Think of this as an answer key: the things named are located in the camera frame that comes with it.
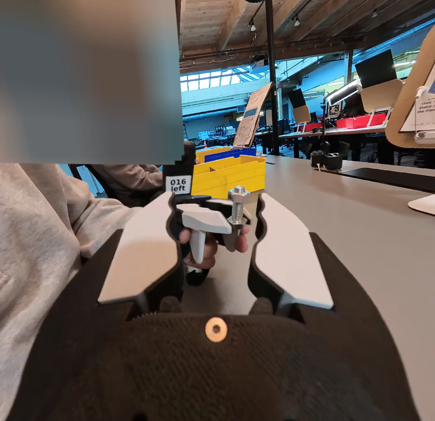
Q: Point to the black and white marker tag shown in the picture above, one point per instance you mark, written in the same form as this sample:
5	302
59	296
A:
335	110

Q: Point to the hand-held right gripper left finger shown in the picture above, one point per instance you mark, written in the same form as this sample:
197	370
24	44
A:
142	254

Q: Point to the tall tan notice board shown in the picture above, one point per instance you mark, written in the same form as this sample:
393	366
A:
253	115

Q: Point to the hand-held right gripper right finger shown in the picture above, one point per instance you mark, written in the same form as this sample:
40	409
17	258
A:
289	258

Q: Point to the long background workbench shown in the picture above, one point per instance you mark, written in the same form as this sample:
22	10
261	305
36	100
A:
340	132

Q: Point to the yellow plastic bin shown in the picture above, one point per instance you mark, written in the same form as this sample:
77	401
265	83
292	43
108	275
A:
231	176
204	154

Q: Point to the large black screen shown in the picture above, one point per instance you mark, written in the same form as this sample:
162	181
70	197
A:
375	68

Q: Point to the steel hex bolt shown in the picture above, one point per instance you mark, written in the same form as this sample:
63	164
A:
238	212

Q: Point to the blue plastic bin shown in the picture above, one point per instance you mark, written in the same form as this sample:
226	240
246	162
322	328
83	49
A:
231	153

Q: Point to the red plastic bin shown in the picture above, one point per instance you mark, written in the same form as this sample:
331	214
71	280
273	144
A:
356	122

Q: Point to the person's left hand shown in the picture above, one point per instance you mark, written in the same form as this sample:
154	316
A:
210	251

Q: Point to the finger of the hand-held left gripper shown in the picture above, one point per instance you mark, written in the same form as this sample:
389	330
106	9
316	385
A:
231	241
204	219

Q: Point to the tan instruction board stand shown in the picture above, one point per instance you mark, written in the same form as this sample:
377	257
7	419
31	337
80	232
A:
404	122

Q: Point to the black battery charger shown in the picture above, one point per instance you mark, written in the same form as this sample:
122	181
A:
317	158
333	161

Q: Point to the person's torso in grey sweatshirt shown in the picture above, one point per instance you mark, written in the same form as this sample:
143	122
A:
27	292

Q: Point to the large tan rounded board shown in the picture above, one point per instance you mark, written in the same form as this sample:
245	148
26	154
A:
380	96

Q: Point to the grey desk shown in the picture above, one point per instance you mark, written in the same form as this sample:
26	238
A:
356	241

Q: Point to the ceiling projector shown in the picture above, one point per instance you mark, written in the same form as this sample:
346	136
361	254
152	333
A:
259	64

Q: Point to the black desk mat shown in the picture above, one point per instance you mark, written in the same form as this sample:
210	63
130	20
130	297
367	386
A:
390	178

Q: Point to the white light bar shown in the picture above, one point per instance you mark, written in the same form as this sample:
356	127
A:
343	91

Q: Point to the small tan rounded board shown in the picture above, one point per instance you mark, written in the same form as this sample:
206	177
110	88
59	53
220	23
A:
301	114

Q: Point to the small black screen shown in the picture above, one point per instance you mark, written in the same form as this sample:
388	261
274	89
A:
296	98

